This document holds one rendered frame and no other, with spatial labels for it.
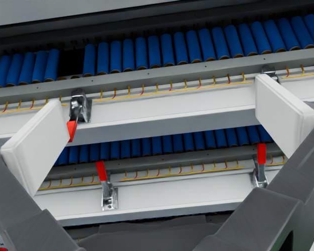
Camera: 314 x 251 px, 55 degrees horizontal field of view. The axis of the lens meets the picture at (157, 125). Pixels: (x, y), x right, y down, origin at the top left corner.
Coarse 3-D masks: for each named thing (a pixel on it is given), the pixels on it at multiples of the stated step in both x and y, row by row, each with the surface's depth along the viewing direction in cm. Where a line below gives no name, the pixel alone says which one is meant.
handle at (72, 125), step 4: (72, 104) 41; (76, 104) 41; (76, 108) 42; (80, 108) 42; (72, 112) 41; (76, 112) 41; (72, 116) 40; (76, 116) 40; (72, 120) 39; (76, 120) 39; (68, 124) 38; (72, 124) 38; (76, 124) 39; (68, 128) 38; (72, 128) 38; (72, 132) 37; (72, 136) 37; (72, 140) 37
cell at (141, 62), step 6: (138, 42) 48; (144, 42) 48; (138, 48) 47; (144, 48) 47; (138, 54) 46; (144, 54) 46; (138, 60) 46; (144, 60) 46; (138, 66) 45; (144, 66) 45
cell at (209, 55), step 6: (204, 30) 47; (204, 36) 47; (210, 36) 47; (204, 42) 46; (210, 42) 46; (204, 48) 46; (210, 48) 45; (204, 54) 45; (210, 54) 44; (204, 60) 45
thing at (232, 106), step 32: (192, 0) 49; (224, 0) 49; (256, 0) 49; (0, 32) 51; (128, 96) 45; (160, 96) 44; (192, 96) 43; (224, 96) 43; (0, 128) 44; (96, 128) 43; (128, 128) 43; (160, 128) 44; (192, 128) 44
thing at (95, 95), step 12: (276, 72) 43; (300, 72) 43; (168, 84) 44; (180, 84) 44; (192, 84) 44; (204, 84) 44; (96, 96) 45; (108, 96) 45; (0, 108) 45; (12, 108) 46
